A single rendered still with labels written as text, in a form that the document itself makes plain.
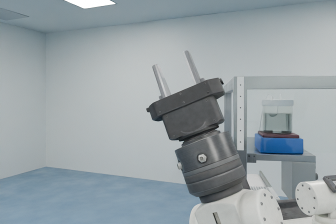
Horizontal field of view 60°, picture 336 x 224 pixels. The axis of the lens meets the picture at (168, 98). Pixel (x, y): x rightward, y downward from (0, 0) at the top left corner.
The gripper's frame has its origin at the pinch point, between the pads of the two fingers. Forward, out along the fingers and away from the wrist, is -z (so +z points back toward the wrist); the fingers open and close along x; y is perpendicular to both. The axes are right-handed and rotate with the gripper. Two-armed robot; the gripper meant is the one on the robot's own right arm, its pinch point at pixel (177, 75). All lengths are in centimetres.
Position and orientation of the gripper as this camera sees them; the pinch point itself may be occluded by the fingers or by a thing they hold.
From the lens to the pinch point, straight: 46.9
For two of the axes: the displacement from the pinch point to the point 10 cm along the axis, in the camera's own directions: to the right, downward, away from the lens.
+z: 3.3, 9.2, -2.2
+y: -2.9, -1.2, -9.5
